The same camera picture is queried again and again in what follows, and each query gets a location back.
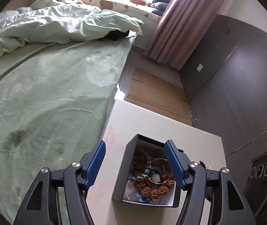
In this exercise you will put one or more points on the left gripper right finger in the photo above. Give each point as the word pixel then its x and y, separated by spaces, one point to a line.
pixel 228 204

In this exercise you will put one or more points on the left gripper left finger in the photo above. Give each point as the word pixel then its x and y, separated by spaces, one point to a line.
pixel 41 203

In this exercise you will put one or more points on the black jewelry box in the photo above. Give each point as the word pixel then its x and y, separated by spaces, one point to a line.
pixel 145 176

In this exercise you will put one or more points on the flattened cardboard sheets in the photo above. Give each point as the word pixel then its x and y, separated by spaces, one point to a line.
pixel 158 95

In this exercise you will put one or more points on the light green duvet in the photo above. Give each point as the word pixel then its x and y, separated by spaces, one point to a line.
pixel 51 21

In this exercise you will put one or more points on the pink curtain right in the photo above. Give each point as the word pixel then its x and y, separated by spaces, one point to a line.
pixel 180 29

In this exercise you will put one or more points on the white wall switch plate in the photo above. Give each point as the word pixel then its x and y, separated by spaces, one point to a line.
pixel 199 67

